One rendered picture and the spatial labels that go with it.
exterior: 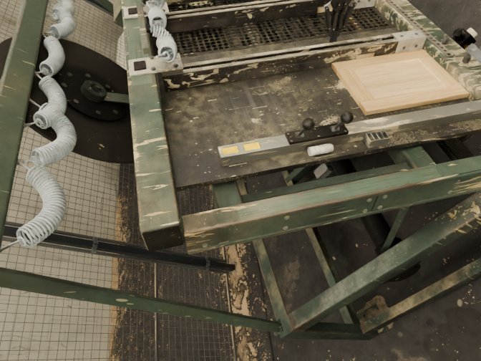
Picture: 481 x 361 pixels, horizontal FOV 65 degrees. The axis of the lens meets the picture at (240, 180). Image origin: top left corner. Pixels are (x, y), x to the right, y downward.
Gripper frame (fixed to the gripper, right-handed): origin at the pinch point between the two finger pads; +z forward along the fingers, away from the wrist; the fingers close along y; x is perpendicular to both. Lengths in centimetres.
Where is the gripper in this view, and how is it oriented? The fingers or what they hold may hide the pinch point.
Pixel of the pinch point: (333, 36)
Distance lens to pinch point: 165.7
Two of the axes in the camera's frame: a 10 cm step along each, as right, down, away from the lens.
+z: 0.1, 6.4, 7.7
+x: 2.4, 7.4, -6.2
